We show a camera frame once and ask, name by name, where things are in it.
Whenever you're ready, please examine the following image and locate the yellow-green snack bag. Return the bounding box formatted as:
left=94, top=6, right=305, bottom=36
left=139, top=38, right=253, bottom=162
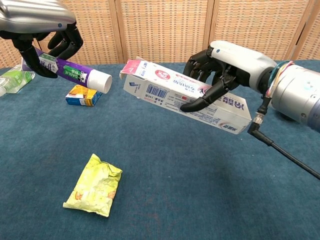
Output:
left=62, top=153, right=123, bottom=218

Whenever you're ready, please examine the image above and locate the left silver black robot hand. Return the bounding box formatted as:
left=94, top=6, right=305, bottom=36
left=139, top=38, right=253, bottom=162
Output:
left=0, top=0, right=84, bottom=79

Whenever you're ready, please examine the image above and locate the clear bottle with green label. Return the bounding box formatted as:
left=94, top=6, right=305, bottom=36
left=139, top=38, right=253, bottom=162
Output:
left=0, top=64, right=36, bottom=97

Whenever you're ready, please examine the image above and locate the white pink toothpaste box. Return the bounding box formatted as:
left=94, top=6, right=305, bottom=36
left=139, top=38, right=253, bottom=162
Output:
left=118, top=56, right=253, bottom=135

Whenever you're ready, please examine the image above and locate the orange blue snack box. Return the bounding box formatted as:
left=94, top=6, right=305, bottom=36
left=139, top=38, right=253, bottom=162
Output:
left=65, top=84, right=103, bottom=107

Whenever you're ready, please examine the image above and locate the purple white toothpaste tube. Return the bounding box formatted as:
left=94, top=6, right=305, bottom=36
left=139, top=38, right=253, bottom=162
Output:
left=21, top=47, right=113, bottom=95

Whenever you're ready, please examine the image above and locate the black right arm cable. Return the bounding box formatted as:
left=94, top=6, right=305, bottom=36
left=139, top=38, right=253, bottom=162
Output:
left=246, top=96, right=320, bottom=180

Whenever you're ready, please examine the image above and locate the blue carpet table cover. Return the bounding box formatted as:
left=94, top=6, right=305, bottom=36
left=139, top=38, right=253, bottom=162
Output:
left=0, top=59, right=320, bottom=240

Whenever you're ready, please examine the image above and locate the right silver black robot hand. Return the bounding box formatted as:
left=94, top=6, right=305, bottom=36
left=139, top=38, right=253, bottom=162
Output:
left=179, top=40, right=278, bottom=113

